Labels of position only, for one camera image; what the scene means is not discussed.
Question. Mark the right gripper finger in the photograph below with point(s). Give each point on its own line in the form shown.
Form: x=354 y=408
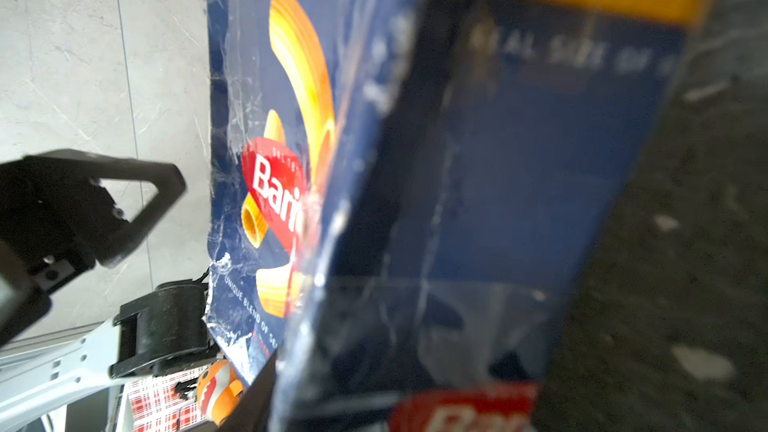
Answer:
x=253 y=411

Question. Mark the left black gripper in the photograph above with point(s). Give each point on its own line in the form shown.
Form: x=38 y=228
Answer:
x=58 y=221

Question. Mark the blue Barilla pasta bag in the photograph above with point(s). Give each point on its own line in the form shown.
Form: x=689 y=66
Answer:
x=404 y=193

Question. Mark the red blue spaghetti pack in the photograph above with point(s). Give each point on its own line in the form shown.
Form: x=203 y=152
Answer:
x=183 y=401

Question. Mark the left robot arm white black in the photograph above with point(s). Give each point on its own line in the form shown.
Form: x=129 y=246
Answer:
x=157 y=334

